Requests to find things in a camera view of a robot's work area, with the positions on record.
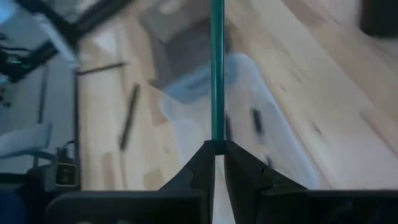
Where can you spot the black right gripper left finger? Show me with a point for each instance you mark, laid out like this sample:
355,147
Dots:
199,174

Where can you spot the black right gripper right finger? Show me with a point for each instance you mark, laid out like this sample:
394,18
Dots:
245,177

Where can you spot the clear pen with black grip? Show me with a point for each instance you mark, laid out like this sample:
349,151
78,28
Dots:
257,121

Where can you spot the black pen with white print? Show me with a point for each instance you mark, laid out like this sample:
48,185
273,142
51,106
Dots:
129,116

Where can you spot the dark wooden pencil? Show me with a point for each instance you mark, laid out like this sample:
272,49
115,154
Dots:
101,68

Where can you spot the clear plastic bin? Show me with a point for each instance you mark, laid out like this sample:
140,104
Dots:
280,140

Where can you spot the small black box device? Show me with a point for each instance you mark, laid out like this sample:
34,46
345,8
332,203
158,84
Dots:
66,174

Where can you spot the pale plastic seat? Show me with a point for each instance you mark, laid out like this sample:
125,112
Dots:
25,140

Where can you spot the black aluminium table frame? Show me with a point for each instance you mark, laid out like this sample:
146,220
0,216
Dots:
93,15

